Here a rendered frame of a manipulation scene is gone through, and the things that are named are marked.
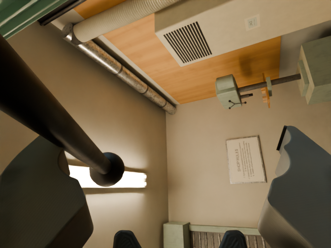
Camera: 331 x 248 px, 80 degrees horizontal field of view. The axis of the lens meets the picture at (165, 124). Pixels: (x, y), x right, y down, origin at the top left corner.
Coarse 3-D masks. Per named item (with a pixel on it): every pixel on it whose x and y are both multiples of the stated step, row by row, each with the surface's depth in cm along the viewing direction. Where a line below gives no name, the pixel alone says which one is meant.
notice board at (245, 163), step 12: (228, 144) 295; (240, 144) 287; (252, 144) 279; (228, 156) 290; (240, 156) 282; (252, 156) 275; (240, 168) 278; (252, 168) 271; (240, 180) 274; (252, 180) 267; (264, 180) 261
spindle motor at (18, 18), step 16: (0, 0) 11; (16, 0) 11; (32, 0) 11; (48, 0) 12; (64, 0) 14; (0, 16) 12; (16, 16) 14; (32, 16) 13; (0, 32) 15; (16, 32) 16
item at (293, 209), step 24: (288, 144) 10; (312, 144) 10; (288, 168) 8; (312, 168) 8; (288, 192) 7; (312, 192) 7; (264, 216) 7; (288, 216) 6; (312, 216) 6; (288, 240) 6; (312, 240) 6
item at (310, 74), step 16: (304, 48) 192; (320, 48) 186; (304, 64) 197; (320, 64) 182; (224, 80) 208; (272, 80) 214; (288, 80) 208; (304, 80) 195; (320, 80) 178; (224, 96) 226; (240, 96) 245; (320, 96) 197
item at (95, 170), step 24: (0, 48) 4; (0, 72) 4; (24, 72) 5; (0, 96) 5; (24, 96) 5; (48, 96) 6; (24, 120) 6; (48, 120) 7; (72, 120) 9; (72, 144) 9; (96, 168) 15; (120, 168) 20
